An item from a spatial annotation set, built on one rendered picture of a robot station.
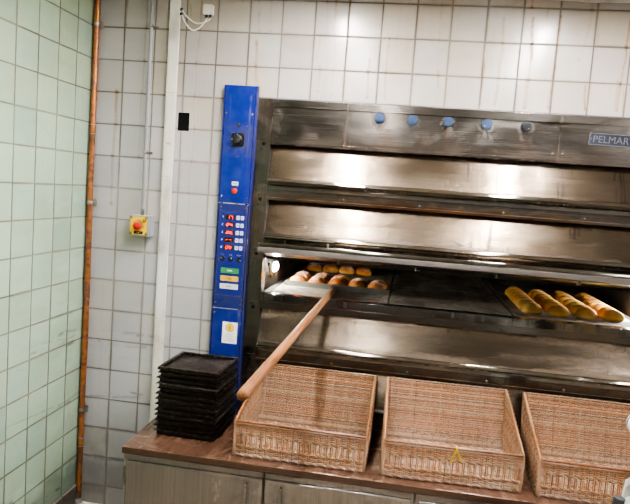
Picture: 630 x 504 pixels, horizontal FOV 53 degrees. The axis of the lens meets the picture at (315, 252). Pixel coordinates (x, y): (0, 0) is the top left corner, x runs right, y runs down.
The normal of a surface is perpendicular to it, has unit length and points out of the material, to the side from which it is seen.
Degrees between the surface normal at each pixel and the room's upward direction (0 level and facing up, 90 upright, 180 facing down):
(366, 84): 90
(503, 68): 90
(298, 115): 90
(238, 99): 90
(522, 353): 71
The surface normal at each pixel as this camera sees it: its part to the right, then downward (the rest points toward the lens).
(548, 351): -0.11, -0.25
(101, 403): -0.15, 0.09
